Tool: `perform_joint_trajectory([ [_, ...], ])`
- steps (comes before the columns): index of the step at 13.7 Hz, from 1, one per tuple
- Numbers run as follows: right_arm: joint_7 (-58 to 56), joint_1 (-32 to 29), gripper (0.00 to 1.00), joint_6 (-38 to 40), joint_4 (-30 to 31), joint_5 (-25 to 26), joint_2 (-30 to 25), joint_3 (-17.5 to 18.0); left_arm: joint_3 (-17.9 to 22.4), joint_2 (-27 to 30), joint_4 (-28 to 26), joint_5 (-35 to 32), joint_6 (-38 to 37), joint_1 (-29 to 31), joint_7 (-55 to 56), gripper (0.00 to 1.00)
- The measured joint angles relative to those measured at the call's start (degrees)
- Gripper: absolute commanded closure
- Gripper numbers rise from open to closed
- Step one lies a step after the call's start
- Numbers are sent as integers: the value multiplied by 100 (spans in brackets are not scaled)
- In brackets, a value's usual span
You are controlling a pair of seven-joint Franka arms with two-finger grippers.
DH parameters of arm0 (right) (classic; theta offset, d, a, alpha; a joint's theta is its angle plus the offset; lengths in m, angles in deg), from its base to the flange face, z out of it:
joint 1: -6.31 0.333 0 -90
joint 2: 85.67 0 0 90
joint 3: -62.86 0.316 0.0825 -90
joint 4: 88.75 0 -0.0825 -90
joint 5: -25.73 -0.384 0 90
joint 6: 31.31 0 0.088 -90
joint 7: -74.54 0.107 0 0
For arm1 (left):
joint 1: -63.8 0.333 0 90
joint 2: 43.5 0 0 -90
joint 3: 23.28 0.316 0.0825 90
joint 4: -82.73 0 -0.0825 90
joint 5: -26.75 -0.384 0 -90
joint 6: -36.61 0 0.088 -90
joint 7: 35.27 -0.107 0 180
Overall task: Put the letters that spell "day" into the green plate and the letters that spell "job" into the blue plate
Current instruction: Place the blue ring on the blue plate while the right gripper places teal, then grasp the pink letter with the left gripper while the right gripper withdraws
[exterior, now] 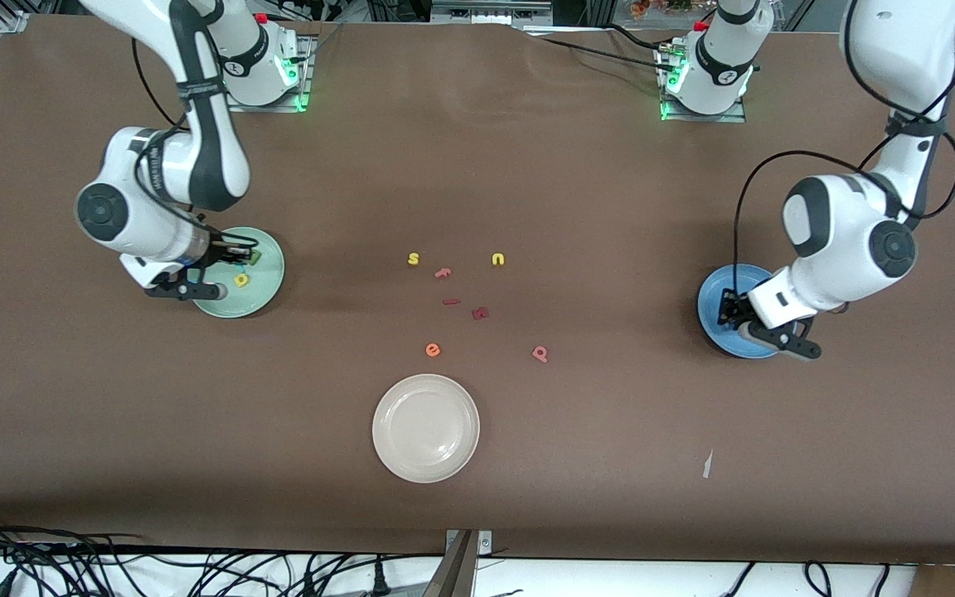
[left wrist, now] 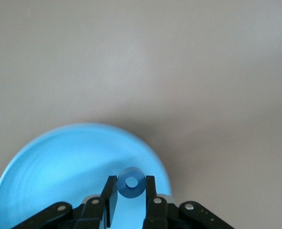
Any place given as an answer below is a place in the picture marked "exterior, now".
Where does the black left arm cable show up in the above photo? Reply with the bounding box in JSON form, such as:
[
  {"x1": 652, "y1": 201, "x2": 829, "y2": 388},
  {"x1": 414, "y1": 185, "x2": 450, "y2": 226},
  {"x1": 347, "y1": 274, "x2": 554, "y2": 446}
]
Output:
[{"x1": 732, "y1": 0, "x2": 955, "y2": 301}]

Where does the metal table bracket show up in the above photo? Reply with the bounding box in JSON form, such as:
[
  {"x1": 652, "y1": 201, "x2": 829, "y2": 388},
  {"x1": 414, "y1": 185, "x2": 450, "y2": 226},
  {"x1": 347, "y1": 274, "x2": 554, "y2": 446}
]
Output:
[{"x1": 421, "y1": 529, "x2": 493, "y2": 597}]

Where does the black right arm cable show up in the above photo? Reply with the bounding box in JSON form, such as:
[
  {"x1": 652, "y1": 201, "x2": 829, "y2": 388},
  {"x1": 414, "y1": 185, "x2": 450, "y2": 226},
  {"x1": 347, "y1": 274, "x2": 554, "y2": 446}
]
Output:
[{"x1": 131, "y1": 37, "x2": 259, "y2": 251}]

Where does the light green plate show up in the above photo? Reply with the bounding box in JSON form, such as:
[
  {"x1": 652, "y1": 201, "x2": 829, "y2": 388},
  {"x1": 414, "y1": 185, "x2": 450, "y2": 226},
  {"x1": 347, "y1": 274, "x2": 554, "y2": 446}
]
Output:
[{"x1": 192, "y1": 226, "x2": 286, "y2": 319}]

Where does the black cable on table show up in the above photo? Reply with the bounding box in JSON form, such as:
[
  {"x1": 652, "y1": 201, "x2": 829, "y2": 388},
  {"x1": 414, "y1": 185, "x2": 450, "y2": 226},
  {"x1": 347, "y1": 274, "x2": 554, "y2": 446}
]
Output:
[{"x1": 519, "y1": 23, "x2": 686, "y2": 71}]

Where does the grey metal equipment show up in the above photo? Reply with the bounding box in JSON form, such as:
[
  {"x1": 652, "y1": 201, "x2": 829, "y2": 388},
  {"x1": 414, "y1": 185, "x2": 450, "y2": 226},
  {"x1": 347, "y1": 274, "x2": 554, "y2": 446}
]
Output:
[{"x1": 430, "y1": 0, "x2": 555, "y2": 26}]

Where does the off-white plate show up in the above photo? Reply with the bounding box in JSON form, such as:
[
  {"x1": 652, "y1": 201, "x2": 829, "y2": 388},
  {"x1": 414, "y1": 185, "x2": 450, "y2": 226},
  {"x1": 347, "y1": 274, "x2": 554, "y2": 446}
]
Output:
[{"x1": 371, "y1": 374, "x2": 481, "y2": 484}]

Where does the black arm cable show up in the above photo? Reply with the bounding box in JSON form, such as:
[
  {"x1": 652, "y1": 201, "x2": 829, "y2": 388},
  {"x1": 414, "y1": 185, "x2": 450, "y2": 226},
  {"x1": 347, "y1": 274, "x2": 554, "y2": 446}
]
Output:
[
  {"x1": 131, "y1": 37, "x2": 259, "y2": 251},
  {"x1": 732, "y1": 0, "x2": 955, "y2": 301}
]

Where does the blue plate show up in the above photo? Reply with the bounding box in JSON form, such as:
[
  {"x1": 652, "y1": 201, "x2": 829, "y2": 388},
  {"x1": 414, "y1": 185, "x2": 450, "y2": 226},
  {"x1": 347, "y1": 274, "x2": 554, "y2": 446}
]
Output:
[{"x1": 697, "y1": 264, "x2": 787, "y2": 360}]

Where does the aluminium frame rail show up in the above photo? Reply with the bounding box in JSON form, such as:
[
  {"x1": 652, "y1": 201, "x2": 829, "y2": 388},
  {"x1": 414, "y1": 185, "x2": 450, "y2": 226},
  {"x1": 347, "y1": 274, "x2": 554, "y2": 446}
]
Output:
[{"x1": 0, "y1": 0, "x2": 64, "y2": 163}]

